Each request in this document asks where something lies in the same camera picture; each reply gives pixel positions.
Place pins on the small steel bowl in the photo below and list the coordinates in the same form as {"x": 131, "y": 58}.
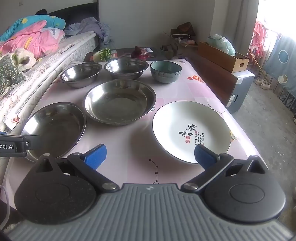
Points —
{"x": 81, "y": 74}

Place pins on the dark bed headboard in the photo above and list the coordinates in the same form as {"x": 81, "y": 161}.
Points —
{"x": 76, "y": 11}

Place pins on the dark flat printed box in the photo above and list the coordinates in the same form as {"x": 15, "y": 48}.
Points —
{"x": 122, "y": 52}

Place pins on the napa cabbage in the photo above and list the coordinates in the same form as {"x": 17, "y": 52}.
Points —
{"x": 101, "y": 55}

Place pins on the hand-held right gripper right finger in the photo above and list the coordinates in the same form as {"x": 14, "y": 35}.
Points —
{"x": 203, "y": 155}

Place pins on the white fluffy cloth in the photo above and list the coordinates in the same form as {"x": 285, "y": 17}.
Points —
{"x": 23, "y": 55}

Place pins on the shallow steel plate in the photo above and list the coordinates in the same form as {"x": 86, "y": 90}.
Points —
{"x": 55, "y": 125}

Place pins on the pink hanging garment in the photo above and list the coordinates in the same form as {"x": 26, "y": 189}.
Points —
{"x": 256, "y": 44}

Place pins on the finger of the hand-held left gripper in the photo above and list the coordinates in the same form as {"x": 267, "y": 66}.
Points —
{"x": 29, "y": 142}

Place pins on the pink and blue quilt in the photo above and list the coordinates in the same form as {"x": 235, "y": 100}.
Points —
{"x": 34, "y": 39}

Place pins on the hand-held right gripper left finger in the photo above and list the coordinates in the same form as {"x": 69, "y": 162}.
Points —
{"x": 96, "y": 156}

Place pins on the green floral pillow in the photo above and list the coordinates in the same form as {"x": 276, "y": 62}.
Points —
{"x": 9, "y": 74}

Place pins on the pink patterned tablecloth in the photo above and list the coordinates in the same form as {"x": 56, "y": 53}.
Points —
{"x": 196, "y": 92}

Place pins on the white slipper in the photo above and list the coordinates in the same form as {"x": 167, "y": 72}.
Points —
{"x": 258, "y": 81}
{"x": 266, "y": 85}

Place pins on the grey box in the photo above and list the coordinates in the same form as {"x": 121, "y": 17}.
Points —
{"x": 242, "y": 88}

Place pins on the red onion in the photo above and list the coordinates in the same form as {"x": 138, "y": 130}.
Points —
{"x": 138, "y": 52}

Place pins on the white ceramic plate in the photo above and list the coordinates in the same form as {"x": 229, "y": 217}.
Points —
{"x": 175, "y": 120}

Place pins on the long brown cardboard box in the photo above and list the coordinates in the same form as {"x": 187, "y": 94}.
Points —
{"x": 222, "y": 58}

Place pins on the blue cloth with circles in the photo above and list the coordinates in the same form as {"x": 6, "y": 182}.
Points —
{"x": 284, "y": 69}

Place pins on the brown wooden cabinet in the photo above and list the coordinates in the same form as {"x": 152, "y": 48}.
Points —
{"x": 212, "y": 78}

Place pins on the teal ceramic bowl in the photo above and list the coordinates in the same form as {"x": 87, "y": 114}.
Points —
{"x": 165, "y": 76}

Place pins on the brown paper bag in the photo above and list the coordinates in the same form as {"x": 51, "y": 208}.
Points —
{"x": 186, "y": 27}

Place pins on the grey-blue clothing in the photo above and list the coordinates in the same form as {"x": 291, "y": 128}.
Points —
{"x": 92, "y": 29}

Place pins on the mattress paper tag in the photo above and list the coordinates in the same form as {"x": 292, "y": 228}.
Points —
{"x": 12, "y": 122}

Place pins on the pale green plastic bag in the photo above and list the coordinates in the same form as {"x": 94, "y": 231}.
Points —
{"x": 222, "y": 44}

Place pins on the large steel basin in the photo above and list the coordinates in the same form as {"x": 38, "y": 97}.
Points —
{"x": 118, "y": 102}

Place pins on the white quilted mattress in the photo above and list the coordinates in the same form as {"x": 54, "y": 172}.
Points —
{"x": 46, "y": 67}

